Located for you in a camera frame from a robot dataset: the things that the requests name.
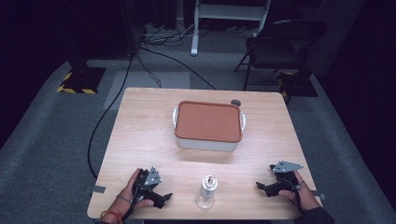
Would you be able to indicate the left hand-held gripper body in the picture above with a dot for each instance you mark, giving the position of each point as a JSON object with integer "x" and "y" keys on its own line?
{"x": 146, "y": 185}

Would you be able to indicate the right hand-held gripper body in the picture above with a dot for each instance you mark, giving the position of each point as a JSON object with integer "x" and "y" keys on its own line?
{"x": 285, "y": 177}

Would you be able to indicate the clear bottle with silver cap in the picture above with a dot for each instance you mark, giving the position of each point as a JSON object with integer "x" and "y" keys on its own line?
{"x": 207, "y": 189}

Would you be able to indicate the white storage box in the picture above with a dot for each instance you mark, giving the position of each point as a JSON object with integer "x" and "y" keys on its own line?
{"x": 205, "y": 144}

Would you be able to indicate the brown box lid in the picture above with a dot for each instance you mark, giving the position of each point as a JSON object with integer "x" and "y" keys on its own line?
{"x": 208, "y": 121}

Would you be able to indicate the person's left hand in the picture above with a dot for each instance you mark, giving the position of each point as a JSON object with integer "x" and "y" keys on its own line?
{"x": 132, "y": 193}

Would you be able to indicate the person's right hand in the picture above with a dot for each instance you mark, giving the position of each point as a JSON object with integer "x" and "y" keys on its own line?
{"x": 303, "y": 196}

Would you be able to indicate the grey wrist band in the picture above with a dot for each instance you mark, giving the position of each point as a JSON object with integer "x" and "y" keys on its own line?
{"x": 124, "y": 198}

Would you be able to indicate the grey round table grommet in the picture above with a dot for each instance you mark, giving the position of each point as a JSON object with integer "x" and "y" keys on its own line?
{"x": 235, "y": 102}

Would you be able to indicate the black yellow-striped stand base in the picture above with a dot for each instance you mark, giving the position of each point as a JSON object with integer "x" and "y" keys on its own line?
{"x": 297, "y": 84}
{"x": 81, "y": 79}

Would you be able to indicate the black folding chair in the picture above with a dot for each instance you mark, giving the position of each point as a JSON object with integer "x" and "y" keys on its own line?
{"x": 277, "y": 46}

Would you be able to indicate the grey table edge bracket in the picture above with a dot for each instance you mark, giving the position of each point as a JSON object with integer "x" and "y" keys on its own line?
{"x": 320, "y": 196}
{"x": 95, "y": 188}

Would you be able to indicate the white metal stand frame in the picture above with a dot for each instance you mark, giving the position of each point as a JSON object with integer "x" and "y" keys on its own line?
{"x": 227, "y": 12}

